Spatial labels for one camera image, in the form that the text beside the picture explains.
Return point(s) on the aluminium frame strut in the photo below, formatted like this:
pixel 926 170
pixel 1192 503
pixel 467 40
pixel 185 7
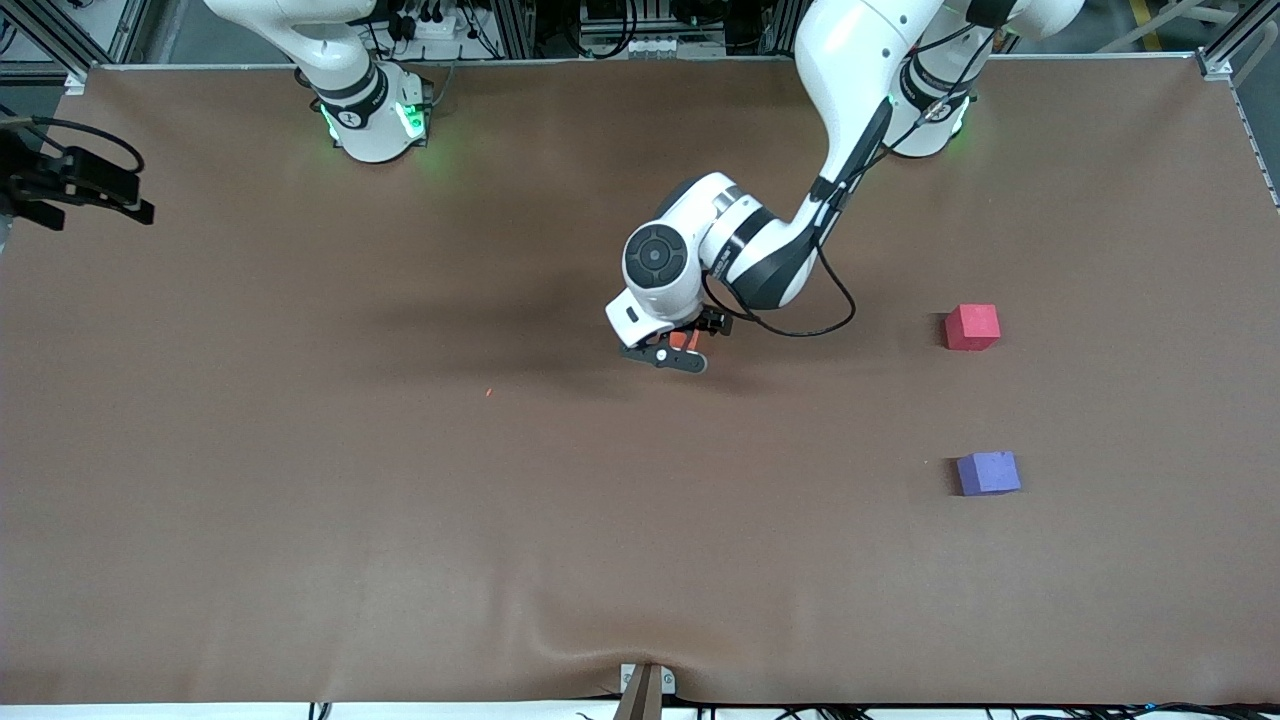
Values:
pixel 55 40
pixel 1225 55

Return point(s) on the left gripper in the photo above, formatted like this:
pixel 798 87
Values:
pixel 707 323

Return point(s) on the white power strip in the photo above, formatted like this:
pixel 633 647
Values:
pixel 440 28

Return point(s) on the red foam block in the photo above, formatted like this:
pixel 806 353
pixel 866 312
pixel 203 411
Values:
pixel 972 328

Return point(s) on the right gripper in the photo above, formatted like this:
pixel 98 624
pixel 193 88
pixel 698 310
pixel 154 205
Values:
pixel 40 180

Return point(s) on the brown table cover mat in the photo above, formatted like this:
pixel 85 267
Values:
pixel 640 500

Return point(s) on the metal table edge clamp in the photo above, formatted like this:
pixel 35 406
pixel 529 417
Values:
pixel 645 695

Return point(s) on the purple foam block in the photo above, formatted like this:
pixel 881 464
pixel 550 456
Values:
pixel 990 474

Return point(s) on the orange foam block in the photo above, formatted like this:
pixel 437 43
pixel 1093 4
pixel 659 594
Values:
pixel 680 341

